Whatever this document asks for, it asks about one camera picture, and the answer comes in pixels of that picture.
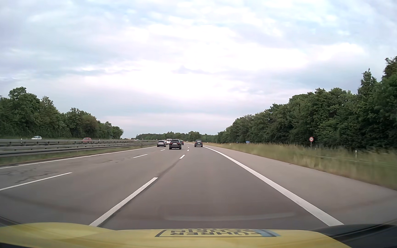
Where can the dark car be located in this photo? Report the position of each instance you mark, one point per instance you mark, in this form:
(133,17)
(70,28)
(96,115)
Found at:
(175,144)
(198,143)

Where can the distant line of trees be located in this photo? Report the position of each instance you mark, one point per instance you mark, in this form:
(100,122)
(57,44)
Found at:
(174,136)

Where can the silver car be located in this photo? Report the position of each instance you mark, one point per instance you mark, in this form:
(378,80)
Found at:
(161,143)

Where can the grey asphalt road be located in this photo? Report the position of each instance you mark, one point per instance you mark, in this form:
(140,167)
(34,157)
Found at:
(202,186)

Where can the red car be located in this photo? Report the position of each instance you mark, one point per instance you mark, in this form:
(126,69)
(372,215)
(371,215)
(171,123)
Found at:
(87,140)

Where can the road markings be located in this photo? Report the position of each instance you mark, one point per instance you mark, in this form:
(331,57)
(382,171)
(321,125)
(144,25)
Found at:
(288,194)

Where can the wood of green trees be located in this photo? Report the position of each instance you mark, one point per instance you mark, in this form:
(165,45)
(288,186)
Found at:
(339,117)
(22,117)

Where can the grass median strip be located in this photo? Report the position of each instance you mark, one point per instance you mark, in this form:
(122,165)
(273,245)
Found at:
(47,156)

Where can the car's own bonnet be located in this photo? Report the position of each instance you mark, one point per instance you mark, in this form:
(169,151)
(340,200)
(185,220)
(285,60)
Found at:
(81,236)

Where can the grass verge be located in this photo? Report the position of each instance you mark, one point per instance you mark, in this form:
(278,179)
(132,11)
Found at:
(357,165)

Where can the round road sign on post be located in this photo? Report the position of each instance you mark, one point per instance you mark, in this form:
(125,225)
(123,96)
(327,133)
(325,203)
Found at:
(311,139)

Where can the grey metal guard rail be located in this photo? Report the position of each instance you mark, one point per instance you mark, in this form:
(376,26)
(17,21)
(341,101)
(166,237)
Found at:
(29,149)

